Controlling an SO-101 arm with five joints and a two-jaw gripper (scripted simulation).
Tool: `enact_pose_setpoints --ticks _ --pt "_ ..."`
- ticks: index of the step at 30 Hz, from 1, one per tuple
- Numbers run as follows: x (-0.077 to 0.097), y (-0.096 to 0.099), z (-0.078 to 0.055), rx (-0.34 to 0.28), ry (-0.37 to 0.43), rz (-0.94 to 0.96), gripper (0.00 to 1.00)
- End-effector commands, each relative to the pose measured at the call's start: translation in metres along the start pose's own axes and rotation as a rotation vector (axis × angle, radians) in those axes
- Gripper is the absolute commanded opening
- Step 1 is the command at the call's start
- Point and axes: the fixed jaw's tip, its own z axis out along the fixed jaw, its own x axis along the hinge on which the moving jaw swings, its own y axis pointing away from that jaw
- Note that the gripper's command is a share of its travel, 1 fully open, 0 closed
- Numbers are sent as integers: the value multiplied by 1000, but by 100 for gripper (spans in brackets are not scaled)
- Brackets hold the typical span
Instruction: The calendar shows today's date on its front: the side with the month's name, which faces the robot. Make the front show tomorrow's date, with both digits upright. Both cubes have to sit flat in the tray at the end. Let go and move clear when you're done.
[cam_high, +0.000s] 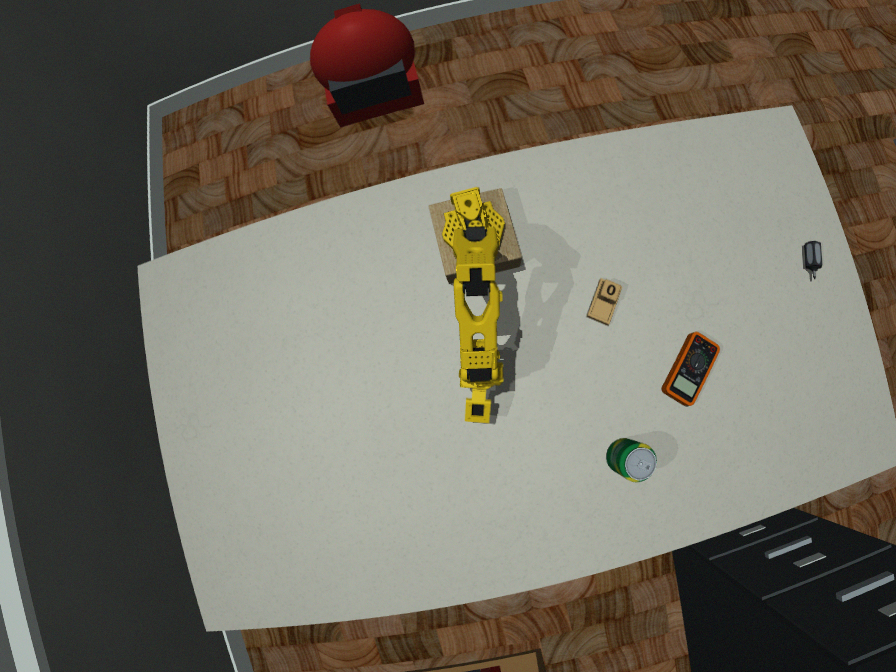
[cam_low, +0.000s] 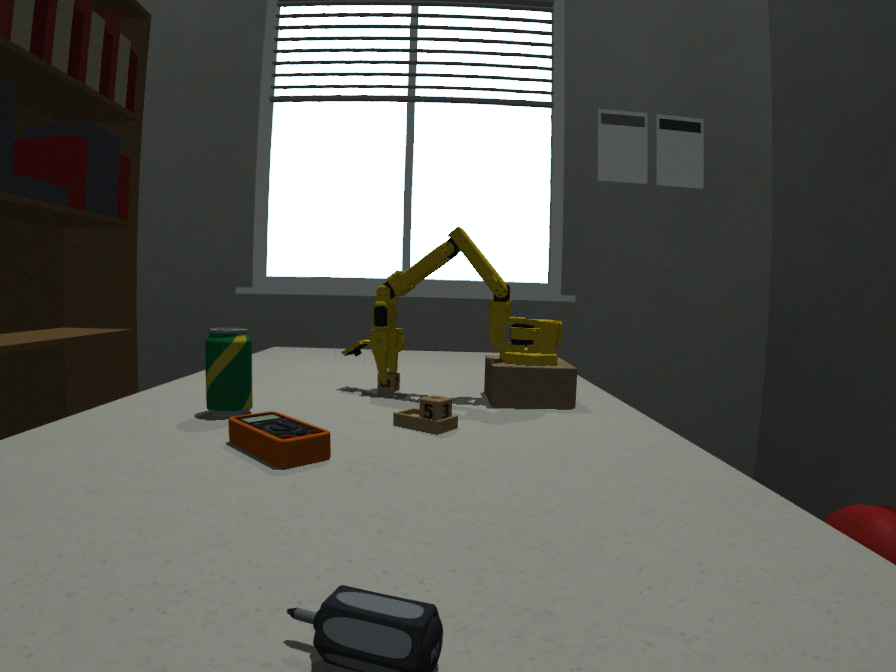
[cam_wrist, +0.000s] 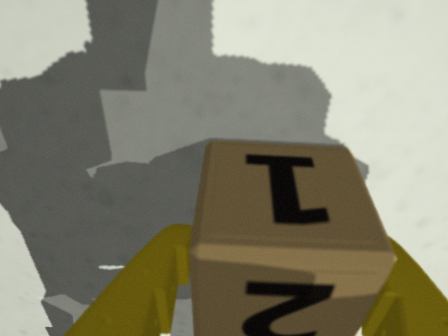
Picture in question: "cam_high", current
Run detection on orange digital multimeter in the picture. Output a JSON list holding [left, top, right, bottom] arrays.
[[662, 332, 720, 406]]

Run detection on green drink can with yellow stripe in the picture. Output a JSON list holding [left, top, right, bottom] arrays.
[[606, 438, 657, 482]]

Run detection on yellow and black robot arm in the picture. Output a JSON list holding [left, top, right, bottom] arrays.
[[442, 190, 505, 386]]

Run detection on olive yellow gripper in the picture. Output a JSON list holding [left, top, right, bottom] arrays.
[[459, 369, 501, 423]]

